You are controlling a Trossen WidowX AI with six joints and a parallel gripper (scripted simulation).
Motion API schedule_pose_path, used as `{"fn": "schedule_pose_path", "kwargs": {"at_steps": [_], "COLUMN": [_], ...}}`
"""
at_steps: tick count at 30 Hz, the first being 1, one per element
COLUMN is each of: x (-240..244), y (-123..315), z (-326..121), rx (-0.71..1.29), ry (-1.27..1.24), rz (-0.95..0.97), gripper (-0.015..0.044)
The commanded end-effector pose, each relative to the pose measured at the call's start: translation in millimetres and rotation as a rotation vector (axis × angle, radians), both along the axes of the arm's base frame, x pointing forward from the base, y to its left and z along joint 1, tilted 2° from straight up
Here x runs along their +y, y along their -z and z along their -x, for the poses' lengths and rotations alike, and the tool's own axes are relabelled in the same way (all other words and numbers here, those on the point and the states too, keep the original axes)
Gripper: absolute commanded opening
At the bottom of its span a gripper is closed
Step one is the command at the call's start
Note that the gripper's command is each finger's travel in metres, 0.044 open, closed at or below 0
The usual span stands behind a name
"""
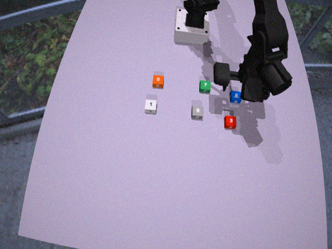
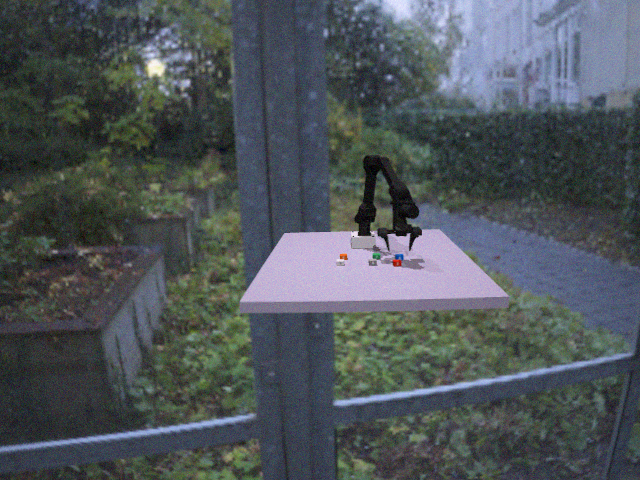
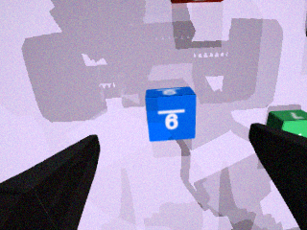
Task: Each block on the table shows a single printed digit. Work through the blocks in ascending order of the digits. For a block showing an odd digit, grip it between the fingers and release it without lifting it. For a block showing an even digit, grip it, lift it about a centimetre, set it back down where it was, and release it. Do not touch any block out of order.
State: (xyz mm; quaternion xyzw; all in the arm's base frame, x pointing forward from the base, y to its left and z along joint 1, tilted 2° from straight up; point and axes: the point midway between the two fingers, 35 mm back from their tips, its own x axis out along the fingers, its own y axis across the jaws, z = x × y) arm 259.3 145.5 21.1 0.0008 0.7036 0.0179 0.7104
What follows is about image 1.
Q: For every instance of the red block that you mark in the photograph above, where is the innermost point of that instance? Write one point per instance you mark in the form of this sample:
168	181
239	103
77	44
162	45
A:
230	122

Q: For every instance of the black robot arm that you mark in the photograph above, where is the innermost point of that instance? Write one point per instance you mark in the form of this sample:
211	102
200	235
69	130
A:
269	32

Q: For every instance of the blue block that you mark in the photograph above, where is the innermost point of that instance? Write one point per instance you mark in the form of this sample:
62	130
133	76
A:
235	97

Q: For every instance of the orange block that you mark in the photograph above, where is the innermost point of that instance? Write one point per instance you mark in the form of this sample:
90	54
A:
158	81

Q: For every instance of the green block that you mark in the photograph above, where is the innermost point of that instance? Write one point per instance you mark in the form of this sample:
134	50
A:
205	86

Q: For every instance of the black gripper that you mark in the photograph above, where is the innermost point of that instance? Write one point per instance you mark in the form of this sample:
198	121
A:
223	75

